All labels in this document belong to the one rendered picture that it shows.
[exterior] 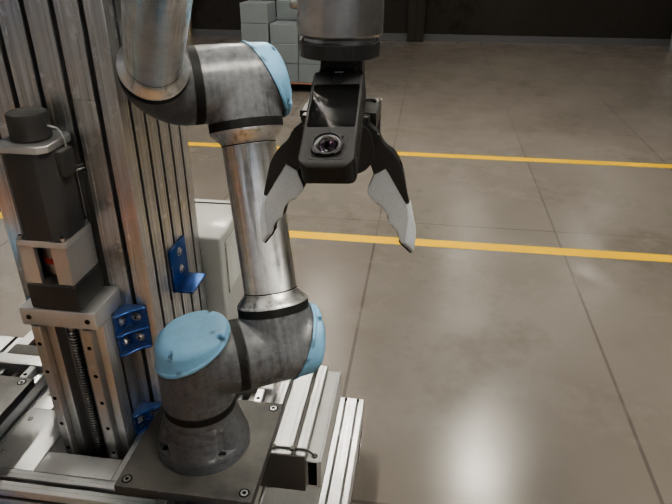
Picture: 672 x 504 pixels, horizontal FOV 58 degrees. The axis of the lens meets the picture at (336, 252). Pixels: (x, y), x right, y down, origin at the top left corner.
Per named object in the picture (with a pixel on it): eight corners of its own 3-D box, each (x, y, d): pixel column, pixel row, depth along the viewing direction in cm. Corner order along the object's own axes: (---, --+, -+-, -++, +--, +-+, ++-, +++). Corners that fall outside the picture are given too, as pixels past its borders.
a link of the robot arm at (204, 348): (156, 382, 102) (144, 314, 95) (235, 363, 106) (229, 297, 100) (166, 430, 92) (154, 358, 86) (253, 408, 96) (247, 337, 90)
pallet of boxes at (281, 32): (244, 90, 785) (238, 2, 737) (260, 78, 847) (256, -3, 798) (327, 94, 767) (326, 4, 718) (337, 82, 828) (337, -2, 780)
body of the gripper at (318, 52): (382, 154, 63) (387, 32, 57) (375, 185, 55) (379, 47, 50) (309, 151, 64) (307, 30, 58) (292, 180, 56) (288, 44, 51)
